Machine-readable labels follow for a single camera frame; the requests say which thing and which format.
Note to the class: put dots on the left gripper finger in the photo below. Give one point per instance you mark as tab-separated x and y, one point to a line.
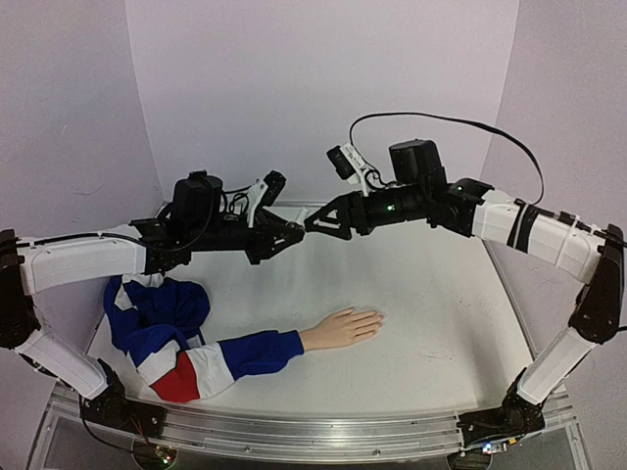
269	219
284	240

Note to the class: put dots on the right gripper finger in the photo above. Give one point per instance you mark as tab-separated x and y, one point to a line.
337	231
334	213

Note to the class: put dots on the white nail polish cap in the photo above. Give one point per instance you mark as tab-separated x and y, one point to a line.
302	216

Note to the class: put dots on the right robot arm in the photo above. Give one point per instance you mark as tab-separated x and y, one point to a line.
593	256

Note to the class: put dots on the mannequin hand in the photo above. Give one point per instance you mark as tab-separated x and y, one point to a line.
342	329

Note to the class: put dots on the aluminium back rail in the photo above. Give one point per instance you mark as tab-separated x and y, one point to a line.
294	202

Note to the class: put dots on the aluminium rail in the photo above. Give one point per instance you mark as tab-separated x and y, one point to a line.
320	439
294	202

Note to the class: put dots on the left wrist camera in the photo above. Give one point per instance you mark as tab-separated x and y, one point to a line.
263	192

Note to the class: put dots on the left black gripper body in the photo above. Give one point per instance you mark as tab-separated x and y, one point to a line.
259	251

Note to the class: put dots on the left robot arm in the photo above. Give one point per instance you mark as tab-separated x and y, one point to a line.
196	220

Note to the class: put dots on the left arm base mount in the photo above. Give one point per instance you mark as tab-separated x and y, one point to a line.
112	409

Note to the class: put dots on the aluminium front rail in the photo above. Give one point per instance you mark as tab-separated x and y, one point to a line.
320	439

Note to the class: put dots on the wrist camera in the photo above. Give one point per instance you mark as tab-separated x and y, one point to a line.
263	192
351	167

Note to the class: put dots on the blue white red jacket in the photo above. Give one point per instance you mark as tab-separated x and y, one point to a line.
156	323

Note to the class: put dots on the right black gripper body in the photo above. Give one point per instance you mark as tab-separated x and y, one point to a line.
357	215

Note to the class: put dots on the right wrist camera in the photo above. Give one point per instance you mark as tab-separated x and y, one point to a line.
351	167

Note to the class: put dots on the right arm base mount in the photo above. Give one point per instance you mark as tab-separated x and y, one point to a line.
514	418

